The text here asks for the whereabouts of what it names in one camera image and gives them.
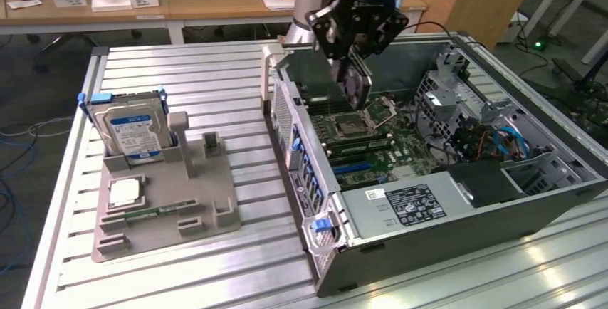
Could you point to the black open PC case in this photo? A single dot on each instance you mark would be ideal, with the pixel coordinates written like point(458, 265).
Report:
point(427, 252)

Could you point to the CPU socket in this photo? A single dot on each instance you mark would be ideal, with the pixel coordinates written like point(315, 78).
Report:
point(354, 125)

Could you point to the installed green RAM stick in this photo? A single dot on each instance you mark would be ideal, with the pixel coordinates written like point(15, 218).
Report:
point(361, 148)
point(351, 141)

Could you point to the grey parts rack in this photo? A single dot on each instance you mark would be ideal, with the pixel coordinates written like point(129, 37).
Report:
point(190, 195)

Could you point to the hard disk blue label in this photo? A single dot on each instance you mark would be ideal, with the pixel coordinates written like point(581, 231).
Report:
point(138, 134)

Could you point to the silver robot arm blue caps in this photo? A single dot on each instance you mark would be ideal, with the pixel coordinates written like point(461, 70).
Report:
point(305, 6)

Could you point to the green loose RAM stick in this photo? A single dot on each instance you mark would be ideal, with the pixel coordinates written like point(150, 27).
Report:
point(153, 213)

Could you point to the grey metal disk bay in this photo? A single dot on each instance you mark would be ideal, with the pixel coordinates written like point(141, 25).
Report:
point(445, 102)

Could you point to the grey power supply unit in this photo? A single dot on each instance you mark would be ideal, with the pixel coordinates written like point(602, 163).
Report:
point(371, 213)

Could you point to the black chair base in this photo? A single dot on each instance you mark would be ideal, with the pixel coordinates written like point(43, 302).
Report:
point(53, 47)

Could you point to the green motherboard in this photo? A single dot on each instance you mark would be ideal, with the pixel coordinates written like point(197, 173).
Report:
point(409, 152)

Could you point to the black graphics card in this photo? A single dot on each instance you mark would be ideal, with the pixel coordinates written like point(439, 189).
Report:
point(354, 88)

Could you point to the flat white box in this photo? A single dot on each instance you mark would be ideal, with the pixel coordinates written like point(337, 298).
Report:
point(111, 5)

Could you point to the black metal stand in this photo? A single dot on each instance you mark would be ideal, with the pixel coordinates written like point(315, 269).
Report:
point(589, 74)

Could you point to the wooden cabinet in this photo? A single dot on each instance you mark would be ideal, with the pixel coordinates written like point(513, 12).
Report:
point(475, 3)

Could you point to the white card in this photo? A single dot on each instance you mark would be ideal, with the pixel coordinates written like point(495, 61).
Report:
point(25, 4)

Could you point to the blue case latch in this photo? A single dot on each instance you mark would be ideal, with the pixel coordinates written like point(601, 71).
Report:
point(319, 225)

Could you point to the blue disk caddy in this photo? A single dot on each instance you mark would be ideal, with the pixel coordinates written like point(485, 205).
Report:
point(102, 98)

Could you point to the metal socket cover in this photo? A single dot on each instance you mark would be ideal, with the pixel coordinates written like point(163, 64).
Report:
point(390, 112)

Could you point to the wooden desk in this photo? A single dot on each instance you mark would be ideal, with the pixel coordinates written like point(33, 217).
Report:
point(214, 6)

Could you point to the green indicator light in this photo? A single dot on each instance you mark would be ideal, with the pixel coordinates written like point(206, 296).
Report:
point(538, 44)

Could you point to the silver CPU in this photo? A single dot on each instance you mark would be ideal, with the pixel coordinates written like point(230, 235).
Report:
point(126, 193)

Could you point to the white table frame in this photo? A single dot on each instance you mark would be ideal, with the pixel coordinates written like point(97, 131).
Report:
point(546, 3)

